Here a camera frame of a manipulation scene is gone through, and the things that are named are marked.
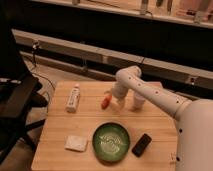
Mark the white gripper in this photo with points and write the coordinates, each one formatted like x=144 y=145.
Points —
x=119 y=92

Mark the orange eraser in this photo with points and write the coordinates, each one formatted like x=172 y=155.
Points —
x=105 y=103

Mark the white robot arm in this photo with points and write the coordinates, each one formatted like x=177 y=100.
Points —
x=194 y=119

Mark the white sponge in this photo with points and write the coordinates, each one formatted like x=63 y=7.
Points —
x=76 y=143

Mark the white paper cup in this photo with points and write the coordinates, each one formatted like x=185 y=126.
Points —
x=138 y=100

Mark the green plate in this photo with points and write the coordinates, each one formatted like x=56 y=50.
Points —
x=111 y=142

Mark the wooden table board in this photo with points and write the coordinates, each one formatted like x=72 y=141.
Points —
x=51 y=154

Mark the black phone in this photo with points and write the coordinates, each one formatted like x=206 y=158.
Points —
x=141 y=145

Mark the white tube bottle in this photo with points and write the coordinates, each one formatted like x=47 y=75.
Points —
x=73 y=99

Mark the black chair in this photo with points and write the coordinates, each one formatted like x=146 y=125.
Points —
x=18 y=94

